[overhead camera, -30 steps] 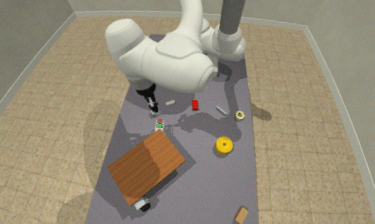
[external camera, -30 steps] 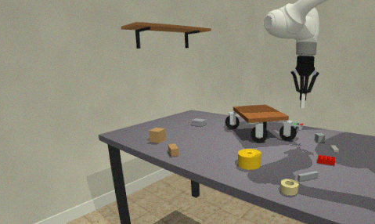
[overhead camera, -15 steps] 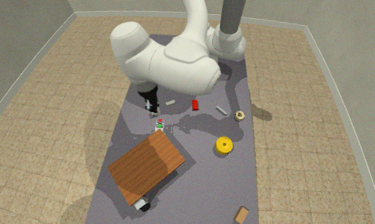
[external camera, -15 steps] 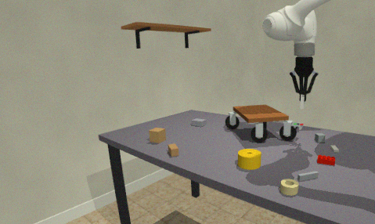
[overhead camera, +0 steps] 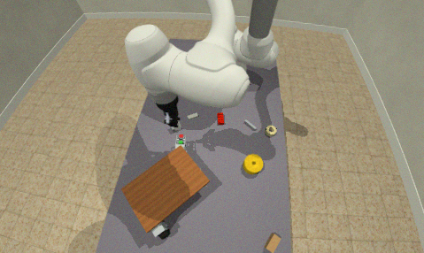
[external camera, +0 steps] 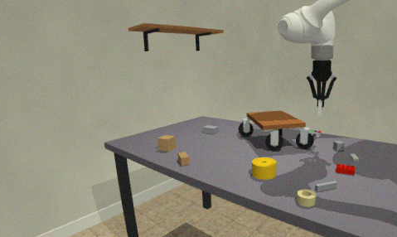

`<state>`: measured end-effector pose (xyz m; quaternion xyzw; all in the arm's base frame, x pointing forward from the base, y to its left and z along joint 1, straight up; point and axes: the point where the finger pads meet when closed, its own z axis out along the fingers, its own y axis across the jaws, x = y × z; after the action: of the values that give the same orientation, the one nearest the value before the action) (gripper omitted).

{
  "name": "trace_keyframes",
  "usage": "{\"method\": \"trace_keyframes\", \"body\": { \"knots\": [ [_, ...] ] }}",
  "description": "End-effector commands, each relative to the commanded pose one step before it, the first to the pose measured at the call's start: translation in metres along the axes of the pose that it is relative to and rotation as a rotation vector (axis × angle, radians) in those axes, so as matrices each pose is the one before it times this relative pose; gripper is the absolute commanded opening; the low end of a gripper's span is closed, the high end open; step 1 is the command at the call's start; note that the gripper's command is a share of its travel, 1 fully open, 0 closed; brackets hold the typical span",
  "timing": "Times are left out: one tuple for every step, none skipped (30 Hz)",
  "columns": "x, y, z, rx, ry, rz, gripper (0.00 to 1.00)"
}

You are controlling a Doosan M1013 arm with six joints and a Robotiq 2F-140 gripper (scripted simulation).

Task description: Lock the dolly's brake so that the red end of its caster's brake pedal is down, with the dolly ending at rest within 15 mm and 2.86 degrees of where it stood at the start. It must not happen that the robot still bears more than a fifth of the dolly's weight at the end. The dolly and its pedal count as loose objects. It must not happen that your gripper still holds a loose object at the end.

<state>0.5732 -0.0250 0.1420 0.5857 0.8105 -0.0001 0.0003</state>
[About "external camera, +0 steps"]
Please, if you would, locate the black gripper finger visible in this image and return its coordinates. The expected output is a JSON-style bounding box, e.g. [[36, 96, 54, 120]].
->
[[307, 74, 321, 115], [319, 74, 337, 115]]

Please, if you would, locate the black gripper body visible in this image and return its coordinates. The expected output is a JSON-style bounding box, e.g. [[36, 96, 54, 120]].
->
[[312, 60, 332, 82]]

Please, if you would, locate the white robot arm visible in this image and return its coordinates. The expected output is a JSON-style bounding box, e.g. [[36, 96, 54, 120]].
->
[[278, 0, 350, 60]]

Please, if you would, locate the yellow short cylinder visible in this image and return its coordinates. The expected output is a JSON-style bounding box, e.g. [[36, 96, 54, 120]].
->
[[252, 157, 277, 180]]

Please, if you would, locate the tan cardboard box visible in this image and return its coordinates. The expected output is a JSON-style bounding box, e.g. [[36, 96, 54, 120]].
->
[[157, 135, 176, 152]]

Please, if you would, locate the red toy building brick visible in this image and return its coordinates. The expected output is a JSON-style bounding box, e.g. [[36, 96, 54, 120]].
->
[[336, 164, 355, 175]]

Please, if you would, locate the small tan block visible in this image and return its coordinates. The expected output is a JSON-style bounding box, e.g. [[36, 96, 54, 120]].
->
[[178, 152, 190, 166]]

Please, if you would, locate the beige roll of tape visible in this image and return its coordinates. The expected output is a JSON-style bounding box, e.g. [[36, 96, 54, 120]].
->
[[297, 189, 316, 207]]

